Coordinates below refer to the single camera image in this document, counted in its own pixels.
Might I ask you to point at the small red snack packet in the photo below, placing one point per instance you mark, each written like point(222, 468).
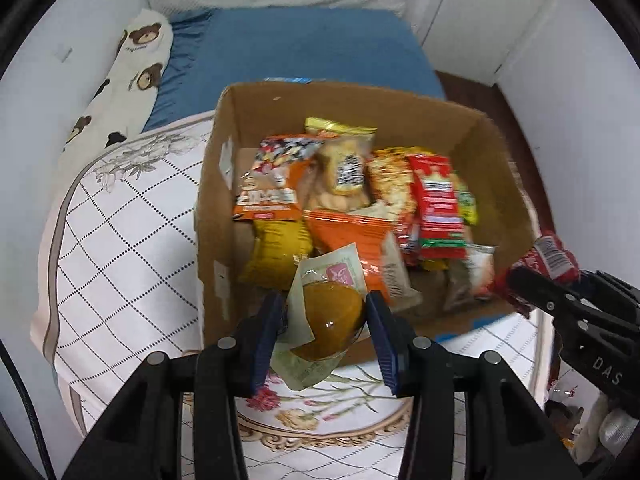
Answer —
point(547, 255)

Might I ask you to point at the bear print pillow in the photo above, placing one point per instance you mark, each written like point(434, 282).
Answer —
point(130, 90)

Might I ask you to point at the blue bedsheet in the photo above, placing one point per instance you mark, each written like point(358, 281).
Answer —
point(300, 45)

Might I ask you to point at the plain orange snack packet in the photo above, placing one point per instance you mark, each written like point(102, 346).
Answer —
point(350, 240)

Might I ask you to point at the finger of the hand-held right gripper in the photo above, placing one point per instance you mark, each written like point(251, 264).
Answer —
point(550, 300)
point(610, 292)

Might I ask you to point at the orange nut picture packet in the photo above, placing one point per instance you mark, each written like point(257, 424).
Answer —
point(275, 185)

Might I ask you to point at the white snack packet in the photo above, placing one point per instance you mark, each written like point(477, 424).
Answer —
point(472, 270)

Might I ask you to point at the large red snack packet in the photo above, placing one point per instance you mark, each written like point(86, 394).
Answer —
point(437, 205)

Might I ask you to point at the red yellow popcorn packet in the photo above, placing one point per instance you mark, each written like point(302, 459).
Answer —
point(392, 185)

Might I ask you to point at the kraft paper snack packet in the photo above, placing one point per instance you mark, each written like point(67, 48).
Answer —
point(400, 275)

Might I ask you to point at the clear packet with orange pastry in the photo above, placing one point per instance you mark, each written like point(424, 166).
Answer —
point(330, 315)

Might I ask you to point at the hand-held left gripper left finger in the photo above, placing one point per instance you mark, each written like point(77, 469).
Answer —
point(265, 340)

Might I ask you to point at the printed cardboard box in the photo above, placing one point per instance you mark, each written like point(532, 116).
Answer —
point(350, 105)

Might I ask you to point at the yellow snack packet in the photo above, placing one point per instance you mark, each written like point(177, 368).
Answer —
point(275, 250)

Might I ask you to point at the white cabinet door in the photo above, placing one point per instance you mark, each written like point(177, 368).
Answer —
point(490, 20)

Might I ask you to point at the white plastic bag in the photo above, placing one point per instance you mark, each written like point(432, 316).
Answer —
point(615, 430)

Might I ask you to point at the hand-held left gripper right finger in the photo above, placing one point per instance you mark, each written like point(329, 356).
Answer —
point(385, 345)

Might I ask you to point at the clear cookie packet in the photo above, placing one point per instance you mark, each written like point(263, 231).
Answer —
point(345, 170)

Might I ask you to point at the white printed blanket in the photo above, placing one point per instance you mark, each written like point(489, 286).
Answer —
point(125, 260)

